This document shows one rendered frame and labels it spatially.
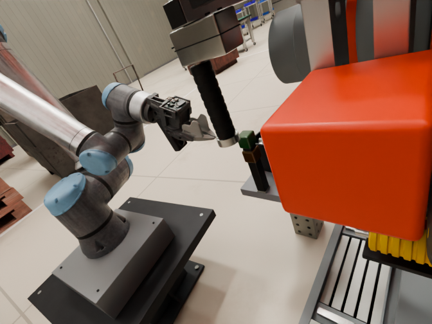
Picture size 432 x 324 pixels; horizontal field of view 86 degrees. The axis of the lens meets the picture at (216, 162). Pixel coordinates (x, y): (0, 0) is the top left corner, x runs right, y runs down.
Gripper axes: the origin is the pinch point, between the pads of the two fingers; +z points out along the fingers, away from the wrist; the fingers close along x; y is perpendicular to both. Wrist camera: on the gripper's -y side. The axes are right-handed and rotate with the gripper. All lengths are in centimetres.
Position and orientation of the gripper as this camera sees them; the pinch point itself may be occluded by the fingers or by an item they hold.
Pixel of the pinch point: (211, 138)
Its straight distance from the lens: 63.4
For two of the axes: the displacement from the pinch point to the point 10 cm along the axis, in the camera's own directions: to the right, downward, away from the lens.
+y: 0.2, -7.1, -7.0
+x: 5.0, -6.0, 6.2
